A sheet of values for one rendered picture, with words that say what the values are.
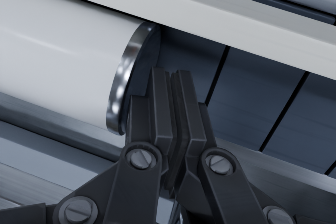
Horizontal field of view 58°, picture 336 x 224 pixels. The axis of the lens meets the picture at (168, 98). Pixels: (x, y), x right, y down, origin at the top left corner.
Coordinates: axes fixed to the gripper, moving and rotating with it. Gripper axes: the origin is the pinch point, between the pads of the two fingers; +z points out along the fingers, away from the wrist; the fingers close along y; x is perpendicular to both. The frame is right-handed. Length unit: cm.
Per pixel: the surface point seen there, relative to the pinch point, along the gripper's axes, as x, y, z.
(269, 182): -11.4, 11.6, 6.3
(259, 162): -5.0, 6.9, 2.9
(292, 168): -4.5, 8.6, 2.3
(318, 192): -10.5, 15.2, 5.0
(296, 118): -1.0, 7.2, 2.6
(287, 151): -3.2, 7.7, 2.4
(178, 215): -8.8, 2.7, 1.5
